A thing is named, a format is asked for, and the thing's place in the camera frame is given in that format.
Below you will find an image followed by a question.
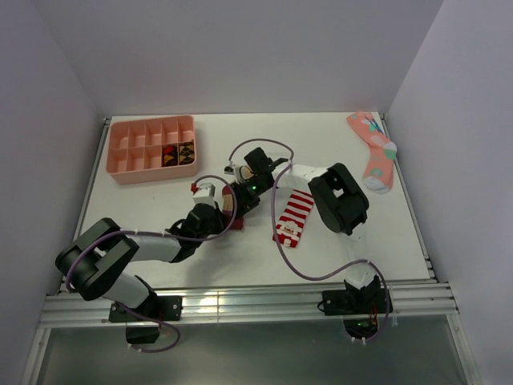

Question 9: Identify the red white striped sock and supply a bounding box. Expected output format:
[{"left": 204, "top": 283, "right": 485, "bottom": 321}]
[{"left": 275, "top": 189, "right": 314, "bottom": 249}]

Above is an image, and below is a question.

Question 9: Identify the purple cable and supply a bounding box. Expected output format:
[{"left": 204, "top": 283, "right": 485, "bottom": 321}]
[
  {"left": 63, "top": 175, "right": 237, "bottom": 354},
  {"left": 228, "top": 138, "right": 390, "bottom": 344}
]

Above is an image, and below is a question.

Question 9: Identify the red argyle rolled sock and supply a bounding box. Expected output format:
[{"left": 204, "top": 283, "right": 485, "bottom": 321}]
[{"left": 162, "top": 144, "right": 179, "bottom": 167}]

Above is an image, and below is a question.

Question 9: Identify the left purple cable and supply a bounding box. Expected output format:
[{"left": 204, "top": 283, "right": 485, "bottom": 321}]
[{"left": 63, "top": 175, "right": 237, "bottom": 354}]

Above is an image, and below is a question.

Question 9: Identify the pink divided organizer tray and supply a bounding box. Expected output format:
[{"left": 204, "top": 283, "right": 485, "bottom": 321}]
[{"left": 106, "top": 115, "right": 199, "bottom": 185}]

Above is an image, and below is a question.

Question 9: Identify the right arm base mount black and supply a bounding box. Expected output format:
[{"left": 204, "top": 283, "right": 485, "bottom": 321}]
[{"left": 317, "top": 275, "right": 394, "bottom": 342}]

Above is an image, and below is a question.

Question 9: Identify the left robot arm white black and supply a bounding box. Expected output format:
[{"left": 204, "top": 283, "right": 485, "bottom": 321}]
[{"left": 55, "top": 204, "right": 231, "bottom": 320}]

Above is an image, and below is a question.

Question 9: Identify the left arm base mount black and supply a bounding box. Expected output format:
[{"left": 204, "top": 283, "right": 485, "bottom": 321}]
[{"left": 108, "top": 295, "right": 183, "bottom": 353}]

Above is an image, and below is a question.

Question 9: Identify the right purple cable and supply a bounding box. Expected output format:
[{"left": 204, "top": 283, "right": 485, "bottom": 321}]
[{"left": 228, "top": 138, "right": 390, "bottom": 344}]

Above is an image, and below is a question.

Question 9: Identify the pink patterned sock pair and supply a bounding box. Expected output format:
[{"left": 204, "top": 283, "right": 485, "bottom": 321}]
[{"left": 346, "top": 111, "right": 398, "bottom": 194}]

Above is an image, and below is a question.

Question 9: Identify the tan maroon sock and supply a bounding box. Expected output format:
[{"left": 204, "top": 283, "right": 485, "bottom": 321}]
[{"left": 222, "top": 165, "right": 260, "bottom": 230}]

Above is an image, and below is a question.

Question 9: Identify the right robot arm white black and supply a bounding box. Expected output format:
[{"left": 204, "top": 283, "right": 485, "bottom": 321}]
[{"left": 224, "top": 148, "right": 392, "bottom": 314}]

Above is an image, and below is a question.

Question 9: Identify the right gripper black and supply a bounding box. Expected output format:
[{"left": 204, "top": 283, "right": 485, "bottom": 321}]
[{"left": 229, "top": 176, "right": 270, "bottom": 221}]

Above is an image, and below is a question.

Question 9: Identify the brown argyle rolled sock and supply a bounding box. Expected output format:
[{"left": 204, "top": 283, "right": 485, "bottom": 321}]
[{"left": 178, "top": 140, "right": 196, "bottom": 165}]

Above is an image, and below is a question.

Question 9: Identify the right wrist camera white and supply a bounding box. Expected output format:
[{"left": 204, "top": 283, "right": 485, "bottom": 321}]
[{"left": 224, "top": 160, "right": 244, "bottom": 180}]

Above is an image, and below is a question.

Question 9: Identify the aluminium rail frame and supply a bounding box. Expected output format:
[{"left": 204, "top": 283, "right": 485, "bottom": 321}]
[{"left": 22, "top": 112, "right": 482, "bottom": 384}]

